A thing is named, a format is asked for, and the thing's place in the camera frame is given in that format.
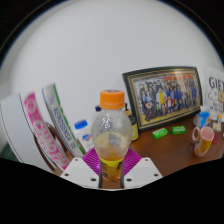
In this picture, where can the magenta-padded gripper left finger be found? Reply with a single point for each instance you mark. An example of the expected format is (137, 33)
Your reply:
(80, 171)

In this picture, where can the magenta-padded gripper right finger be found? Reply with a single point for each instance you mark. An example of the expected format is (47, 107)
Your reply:
(143, 171)

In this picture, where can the orange-capped juice bottle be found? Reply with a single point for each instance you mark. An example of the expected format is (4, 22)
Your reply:
(111, 133)

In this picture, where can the white blue-capped bottle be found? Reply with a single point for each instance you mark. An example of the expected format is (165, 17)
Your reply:
(83, 135)

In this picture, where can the small green packet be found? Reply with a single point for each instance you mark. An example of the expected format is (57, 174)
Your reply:
(160, 133)
(179, 130)

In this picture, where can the brown pump bottle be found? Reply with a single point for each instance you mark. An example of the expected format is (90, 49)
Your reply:
(134, 128)

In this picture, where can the white green-blue shuttlecock tube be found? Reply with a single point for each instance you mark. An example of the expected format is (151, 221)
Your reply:
(63, 123)

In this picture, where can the pink shuttlecock tube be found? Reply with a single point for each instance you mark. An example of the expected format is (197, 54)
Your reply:
(43, 130)

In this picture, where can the pink and yellow mug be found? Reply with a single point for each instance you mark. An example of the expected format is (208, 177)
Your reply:
(204, 141)

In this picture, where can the white flat panel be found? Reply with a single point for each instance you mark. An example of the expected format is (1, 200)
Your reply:
(15, 130)

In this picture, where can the framed group photo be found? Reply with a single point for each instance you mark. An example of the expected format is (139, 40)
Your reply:
(163, 96)

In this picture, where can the flat round red coaster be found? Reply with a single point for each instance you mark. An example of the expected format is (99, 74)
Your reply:
(216, 139)

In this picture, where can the blue tissue pack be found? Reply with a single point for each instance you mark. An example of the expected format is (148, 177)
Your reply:
(203, 119)

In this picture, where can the small snack packet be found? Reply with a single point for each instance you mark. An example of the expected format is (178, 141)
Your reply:
(217, 126)

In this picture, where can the white paper gift bag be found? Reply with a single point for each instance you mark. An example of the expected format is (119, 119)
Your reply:
(215, 91)

